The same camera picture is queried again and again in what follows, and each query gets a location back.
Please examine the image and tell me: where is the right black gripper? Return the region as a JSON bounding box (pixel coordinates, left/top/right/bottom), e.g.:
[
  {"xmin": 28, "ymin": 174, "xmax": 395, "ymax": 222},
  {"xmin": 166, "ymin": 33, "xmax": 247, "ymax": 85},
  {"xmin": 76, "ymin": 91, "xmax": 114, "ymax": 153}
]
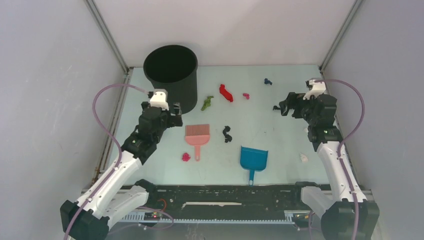
[{"xmin": 278, "ymin": 92, "xmax": 319, "ymax": 126}]

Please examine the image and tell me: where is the pink hand brush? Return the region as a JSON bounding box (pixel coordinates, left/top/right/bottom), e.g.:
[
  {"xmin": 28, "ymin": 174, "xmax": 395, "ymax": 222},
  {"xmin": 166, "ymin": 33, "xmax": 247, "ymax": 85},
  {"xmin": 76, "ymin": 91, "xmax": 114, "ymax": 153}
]
[{"xmin": 184, "ymin": 124, "xmax": 211, "ymax": 162}]

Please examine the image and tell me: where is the blue plastic dustpan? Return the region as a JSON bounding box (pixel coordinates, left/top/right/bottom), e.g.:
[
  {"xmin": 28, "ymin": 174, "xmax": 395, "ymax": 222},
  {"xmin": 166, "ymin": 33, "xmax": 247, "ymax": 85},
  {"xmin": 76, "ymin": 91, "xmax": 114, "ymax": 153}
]
[{"xmin": 240, "ymin": 146, "xmax": 269, "ymax": 187}]

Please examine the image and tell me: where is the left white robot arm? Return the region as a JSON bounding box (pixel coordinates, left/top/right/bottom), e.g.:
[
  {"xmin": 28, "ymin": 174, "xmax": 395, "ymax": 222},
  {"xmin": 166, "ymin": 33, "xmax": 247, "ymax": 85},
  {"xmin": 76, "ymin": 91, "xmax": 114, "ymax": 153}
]
[{"xmin": 60, "ymin": 102, "xmax": 183, "ymax": 240}]

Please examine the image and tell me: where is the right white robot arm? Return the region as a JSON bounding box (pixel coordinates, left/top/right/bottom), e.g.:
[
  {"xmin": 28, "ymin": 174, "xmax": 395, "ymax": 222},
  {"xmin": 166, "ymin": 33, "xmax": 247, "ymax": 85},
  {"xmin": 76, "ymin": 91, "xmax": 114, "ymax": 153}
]
[{"xmin": 279, "ymin": 92, "xmax": 380, "ymax": 240}]

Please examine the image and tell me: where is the dark blue paper scrap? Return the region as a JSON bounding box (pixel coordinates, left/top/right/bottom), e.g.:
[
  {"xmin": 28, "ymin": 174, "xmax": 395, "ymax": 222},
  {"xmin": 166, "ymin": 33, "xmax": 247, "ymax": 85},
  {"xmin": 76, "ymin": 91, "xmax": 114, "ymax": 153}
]
[{"xmin": 264, "ymin": 78, "xmax": 273, "ymax": 86}]

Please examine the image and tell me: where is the black cylindrical waste bin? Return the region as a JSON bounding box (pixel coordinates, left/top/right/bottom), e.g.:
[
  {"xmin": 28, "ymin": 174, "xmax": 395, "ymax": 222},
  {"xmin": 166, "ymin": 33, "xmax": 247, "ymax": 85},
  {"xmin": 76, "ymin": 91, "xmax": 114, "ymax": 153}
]
[{"xmin": 143, "ymin": 44, "xmax": 198, "ymax": 114}]

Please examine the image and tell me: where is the green paper scrap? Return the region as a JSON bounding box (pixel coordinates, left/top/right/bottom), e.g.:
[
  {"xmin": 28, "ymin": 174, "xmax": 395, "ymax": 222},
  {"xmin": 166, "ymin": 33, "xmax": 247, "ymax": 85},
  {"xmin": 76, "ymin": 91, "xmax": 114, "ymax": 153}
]
[{"xmin": 201, "ymin": 95, "xmax": 214, "ymax": 111}]

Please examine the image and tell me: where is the white paper scrap near edge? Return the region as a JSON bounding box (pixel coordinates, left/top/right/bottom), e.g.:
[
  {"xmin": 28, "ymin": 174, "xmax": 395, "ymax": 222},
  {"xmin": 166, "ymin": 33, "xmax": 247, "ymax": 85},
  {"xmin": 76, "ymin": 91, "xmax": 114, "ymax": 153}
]
[{"xmin": 299, "ymin": 153, "xmax": 309, "ymax": 163}]

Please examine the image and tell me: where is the magenta paper scrap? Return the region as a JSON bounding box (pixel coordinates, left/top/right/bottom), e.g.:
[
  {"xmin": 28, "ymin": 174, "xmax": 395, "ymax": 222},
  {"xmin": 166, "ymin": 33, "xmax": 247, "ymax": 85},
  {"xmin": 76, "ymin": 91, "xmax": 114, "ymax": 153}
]
[{"xmin": 181, "ymin": 152, "xmax": 191, "ymax": 162}]

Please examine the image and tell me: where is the red paper scrap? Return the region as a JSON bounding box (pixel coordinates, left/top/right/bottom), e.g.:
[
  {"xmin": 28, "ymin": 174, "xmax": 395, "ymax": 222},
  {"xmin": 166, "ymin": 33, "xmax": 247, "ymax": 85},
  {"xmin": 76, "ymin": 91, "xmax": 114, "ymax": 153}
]
[{"xmin": 219, "ymin": 84, "xmax": 234, "ymax": 103}]

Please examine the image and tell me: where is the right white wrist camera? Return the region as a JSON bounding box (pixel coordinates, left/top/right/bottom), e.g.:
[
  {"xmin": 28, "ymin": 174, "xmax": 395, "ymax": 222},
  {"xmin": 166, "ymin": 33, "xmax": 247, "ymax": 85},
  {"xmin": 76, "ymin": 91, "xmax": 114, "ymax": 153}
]
[{"xmin": 302, "ymin": 78, "xmax": 327, "ymax": 100}]

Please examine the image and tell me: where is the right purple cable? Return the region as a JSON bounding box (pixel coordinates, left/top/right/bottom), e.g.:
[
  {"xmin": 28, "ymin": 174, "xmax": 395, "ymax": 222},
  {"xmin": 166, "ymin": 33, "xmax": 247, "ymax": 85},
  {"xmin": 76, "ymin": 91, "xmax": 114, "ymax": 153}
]
[{"xmin": 314, "ymin": 78, "xmax": 366, "ymax": 240}]

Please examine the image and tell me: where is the purple cable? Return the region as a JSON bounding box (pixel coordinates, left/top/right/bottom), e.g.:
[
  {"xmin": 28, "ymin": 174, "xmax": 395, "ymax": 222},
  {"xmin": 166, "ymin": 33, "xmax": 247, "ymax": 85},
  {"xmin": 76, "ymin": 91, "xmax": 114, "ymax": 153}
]
[
  {"xmin": 314, "ymin": 78, "xmax": 366, "ymax": 240},
  {"xmin": 62, "ymin": 83, "xmax": 151, "ymax": 240}
]

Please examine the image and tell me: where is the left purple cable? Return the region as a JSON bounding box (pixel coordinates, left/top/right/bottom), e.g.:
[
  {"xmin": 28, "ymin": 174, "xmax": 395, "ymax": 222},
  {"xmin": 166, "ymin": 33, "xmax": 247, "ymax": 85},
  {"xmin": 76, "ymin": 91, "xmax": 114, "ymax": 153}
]
[{"xmin": 62, "ymin": 83, "xmax": 151, "ymax": 240}]

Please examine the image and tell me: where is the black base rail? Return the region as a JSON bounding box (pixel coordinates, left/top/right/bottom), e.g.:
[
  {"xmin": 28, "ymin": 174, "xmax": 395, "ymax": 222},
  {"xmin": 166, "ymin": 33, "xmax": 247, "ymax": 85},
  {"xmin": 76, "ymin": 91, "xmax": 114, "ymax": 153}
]
[{"xmin": 119, "ymin": 183, "xmax": 332, "ymax": 222}]

